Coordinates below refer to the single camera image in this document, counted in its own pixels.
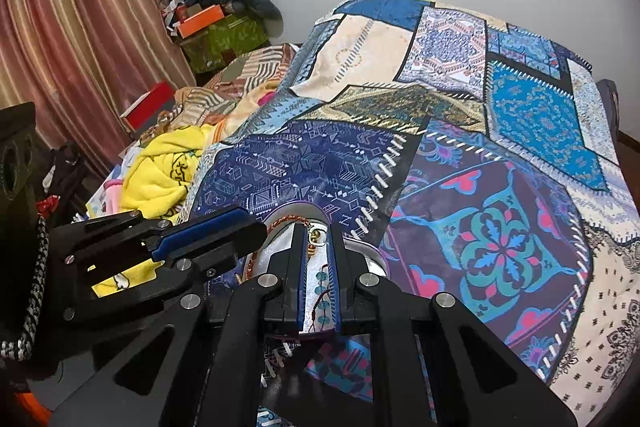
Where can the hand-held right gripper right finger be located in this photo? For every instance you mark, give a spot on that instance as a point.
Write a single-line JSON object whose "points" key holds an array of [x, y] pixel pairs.
{"points": [[336, 277]]}

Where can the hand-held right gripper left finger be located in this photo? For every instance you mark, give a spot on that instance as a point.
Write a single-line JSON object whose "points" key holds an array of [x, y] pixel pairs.
{"points": [[301, 272]]}

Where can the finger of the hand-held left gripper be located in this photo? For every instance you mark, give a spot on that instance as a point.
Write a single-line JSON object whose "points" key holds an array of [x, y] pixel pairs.
{"points": [[225, 239], [150, 229]]}

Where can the heart-shaped jewelry box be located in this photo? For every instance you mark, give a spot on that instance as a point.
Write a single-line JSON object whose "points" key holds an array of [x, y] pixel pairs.
{"points": [[282, 239]]}

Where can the small metal earrings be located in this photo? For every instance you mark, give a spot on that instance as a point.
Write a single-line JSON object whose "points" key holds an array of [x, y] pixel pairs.
{"points": [[316, 236]]}

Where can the yellow fleece blanket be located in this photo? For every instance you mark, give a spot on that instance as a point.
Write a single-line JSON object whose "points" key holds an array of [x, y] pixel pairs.
{"points": [[155, 177]]}

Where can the black cloth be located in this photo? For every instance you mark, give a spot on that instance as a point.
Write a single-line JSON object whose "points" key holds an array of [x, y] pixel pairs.
{"points": [[67, 172]]}

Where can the red box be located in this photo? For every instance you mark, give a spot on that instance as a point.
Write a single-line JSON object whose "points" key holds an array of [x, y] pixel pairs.
{"points": [[147, 107]]}

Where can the beige patterned quilt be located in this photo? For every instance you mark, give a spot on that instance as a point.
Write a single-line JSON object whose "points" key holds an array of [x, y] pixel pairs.
{"points": [[240, 72]]}

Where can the striped red-brown curtain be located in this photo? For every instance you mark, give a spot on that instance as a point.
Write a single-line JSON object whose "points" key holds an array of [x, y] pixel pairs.
{"points": [[75, 7]]}

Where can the blue patchwork blanket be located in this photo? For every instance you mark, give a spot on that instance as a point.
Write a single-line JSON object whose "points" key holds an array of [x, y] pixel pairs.
{"points": [[450, 132]]}

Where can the green patterned cloth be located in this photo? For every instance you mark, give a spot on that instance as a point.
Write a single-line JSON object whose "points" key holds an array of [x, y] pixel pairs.
{"points": [[225, 44]]}

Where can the orange box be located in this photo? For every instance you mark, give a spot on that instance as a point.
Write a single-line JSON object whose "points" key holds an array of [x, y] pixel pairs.
{"points": [[200, 21]]}

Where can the grey bag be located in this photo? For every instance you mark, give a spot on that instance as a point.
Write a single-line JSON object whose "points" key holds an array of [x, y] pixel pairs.
{"points": [[607, 107]]}

